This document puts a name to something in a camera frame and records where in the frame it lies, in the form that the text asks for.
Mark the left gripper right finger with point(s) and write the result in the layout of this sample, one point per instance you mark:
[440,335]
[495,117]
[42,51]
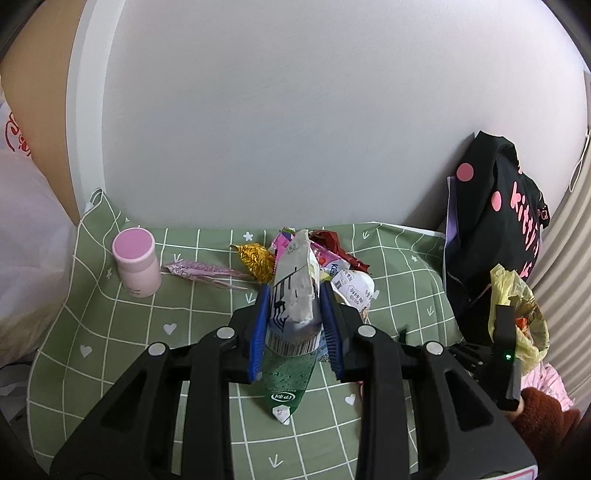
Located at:
[362,353]

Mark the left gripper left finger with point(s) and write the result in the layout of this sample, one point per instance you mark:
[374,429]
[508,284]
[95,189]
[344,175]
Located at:
[229,354]

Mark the yellow plastic trash bag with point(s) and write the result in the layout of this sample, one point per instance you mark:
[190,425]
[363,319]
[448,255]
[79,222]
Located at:
[533,342]

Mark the white paper cup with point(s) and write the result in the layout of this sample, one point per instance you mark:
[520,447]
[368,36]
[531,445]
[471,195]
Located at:
[356,289]

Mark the green white milk carton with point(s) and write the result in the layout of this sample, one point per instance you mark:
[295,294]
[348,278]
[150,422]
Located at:
[294,329]

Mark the right gloved hand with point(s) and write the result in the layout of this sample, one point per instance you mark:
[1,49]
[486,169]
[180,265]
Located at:
[512,415]

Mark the pink patterned blanket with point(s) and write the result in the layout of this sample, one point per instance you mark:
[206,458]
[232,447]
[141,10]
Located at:
[545,378]

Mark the red knit sleeve right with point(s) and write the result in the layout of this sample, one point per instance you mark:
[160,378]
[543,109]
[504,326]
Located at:
[544,426]

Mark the pink torn wrapper strip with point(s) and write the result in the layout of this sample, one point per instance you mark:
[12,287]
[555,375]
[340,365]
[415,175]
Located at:
[195,271]

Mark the pink snack wrapper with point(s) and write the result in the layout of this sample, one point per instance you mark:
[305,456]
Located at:
[330,263]

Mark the gold foil wrapper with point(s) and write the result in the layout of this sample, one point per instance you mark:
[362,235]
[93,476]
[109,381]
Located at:
[258,260]

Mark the beige window curtain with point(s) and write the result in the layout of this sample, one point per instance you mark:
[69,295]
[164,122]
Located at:
[562,283]

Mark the dark red wrapper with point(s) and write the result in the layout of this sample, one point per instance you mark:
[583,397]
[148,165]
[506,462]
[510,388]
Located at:
[330,240]

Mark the green checked bed sheet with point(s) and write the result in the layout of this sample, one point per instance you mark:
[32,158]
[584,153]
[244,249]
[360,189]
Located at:
[101,330]

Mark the pink cylindrical bottle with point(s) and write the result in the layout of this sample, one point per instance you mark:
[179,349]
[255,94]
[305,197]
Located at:
[137,263]

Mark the black kitty tote bag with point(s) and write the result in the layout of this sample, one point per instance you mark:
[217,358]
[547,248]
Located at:
[495,216]

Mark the white plastic bag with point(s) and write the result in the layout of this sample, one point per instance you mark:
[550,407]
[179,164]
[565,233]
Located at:
[37,242]

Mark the white bed headboard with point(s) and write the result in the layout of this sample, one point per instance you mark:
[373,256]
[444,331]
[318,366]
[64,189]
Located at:
[85,93]

